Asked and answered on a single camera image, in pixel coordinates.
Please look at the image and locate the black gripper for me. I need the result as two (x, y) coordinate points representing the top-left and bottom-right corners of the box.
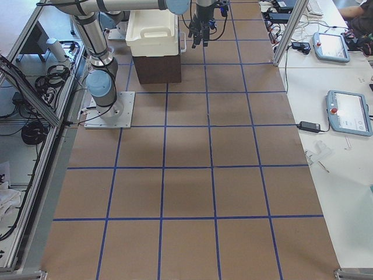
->
(188, 1), (217, 49)

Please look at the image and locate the white plastic lidded bin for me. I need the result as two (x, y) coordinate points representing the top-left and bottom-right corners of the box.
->
(125, 9), (179, 57)

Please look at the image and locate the dark brown wooden cabinet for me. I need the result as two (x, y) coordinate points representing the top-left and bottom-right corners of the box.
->
(133, 54), (181, 85)

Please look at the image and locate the black power adapter brick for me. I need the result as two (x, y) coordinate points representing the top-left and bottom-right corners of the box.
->
(268, 13), (291, 24)

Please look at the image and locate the upper blue teach pendant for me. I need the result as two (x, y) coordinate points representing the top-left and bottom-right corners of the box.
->
(312, 32), (350, 63)

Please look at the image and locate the blue teach pendant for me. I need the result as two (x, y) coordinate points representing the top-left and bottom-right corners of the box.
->
(326, 90), (372, 137)
(312, 32), (350, 63)

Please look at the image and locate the small black power adapter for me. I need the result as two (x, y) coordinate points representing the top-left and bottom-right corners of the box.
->
(297, 121), (321, 133)

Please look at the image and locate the lower blue teach pendant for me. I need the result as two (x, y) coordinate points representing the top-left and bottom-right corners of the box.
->
(326, 90), (372, 137)

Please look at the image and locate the white crumpled cloth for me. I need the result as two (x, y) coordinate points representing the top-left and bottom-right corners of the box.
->
(0, 162), (22, 218)

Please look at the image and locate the aluminium frame post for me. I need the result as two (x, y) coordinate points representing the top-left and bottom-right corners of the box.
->
(272, 0), (308, 67)

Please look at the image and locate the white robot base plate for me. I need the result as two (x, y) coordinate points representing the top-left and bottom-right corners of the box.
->
(84, 92), (135, 129)

